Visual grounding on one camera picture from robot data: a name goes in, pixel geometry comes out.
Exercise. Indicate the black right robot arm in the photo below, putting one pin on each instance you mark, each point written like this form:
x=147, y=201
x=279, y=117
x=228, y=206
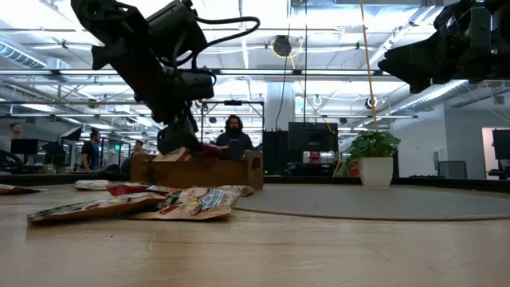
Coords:
x=503, y=64

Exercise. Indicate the grey round mat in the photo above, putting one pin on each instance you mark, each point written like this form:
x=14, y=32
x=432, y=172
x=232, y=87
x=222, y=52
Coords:
x=378, y=201

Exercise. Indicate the green label tea packet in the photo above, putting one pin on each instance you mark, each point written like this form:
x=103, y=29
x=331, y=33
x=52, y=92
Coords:
x=91, y=208

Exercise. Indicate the yellow mango tea packet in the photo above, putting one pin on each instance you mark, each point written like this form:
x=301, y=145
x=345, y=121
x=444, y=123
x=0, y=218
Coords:
x=171, y=154

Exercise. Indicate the grey cabinet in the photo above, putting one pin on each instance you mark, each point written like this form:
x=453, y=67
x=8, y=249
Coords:
x=452, y=169

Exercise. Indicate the pale tea packet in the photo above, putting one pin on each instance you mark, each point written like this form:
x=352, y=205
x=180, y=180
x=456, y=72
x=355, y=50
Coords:
x=16, y=189

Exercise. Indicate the brown wooden tea box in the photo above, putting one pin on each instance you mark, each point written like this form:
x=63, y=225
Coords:
x=199, y=175

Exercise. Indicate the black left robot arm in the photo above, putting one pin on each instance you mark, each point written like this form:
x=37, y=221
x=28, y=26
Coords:
x=107, y=20

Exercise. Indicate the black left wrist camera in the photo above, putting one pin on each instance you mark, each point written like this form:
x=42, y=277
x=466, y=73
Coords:
x=197, y=84

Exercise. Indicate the green plant in white pot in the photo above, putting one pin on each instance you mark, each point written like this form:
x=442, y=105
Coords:
x=374, y=171

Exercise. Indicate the black table edge rail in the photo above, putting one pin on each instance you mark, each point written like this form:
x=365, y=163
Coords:
x=438, y=182

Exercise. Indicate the person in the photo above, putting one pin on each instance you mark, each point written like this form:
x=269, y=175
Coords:
x=89, y=153
x=138, y=148
x=235, y=139
x=16, y=129

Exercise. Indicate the red tea packet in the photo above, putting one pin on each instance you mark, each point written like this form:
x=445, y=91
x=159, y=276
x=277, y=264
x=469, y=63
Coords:
x=211, y=150
x=127, y=189

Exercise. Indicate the black frame stand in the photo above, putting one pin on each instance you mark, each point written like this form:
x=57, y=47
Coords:
x=233, y=102

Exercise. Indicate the white tea packet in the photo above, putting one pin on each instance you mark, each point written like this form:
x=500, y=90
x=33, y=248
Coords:
x=93, y=185

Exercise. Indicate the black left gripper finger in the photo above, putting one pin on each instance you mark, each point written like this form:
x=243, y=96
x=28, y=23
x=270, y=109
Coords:
x=179, y=139

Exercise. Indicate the tan tea packet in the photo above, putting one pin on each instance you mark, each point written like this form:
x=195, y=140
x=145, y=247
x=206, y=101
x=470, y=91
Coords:
x=245, y=190

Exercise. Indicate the vanilla cinnamon apple tea packet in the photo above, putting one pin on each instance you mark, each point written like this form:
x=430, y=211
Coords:
x=191, y=205

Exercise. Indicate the black cabinet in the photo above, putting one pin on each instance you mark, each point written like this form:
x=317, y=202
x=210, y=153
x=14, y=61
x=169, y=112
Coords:
x=277, y=151

